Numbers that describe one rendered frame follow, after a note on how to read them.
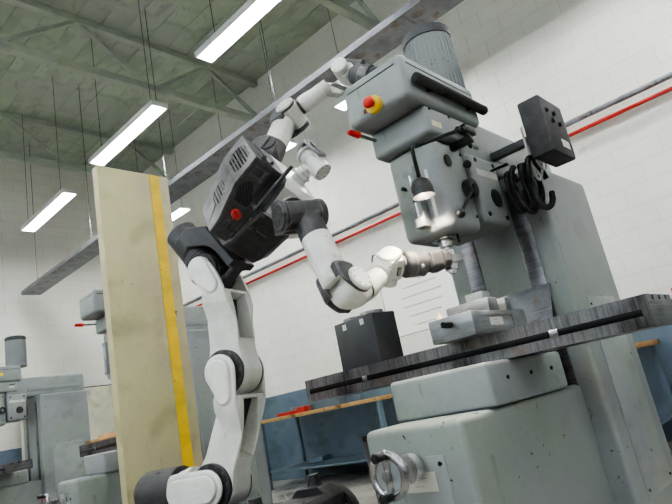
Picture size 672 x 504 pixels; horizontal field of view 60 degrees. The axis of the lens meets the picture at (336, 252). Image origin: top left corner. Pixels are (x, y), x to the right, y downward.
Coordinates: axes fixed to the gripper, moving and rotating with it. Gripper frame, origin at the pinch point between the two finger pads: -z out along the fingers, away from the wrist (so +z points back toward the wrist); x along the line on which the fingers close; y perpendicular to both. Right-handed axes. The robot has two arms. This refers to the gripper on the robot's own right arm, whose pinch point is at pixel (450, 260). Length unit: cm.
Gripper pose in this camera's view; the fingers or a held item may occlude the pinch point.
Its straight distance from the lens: 196.5
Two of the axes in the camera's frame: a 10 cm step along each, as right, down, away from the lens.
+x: -3.6, 3.1, 8.8
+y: 1.8, 9.5, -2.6
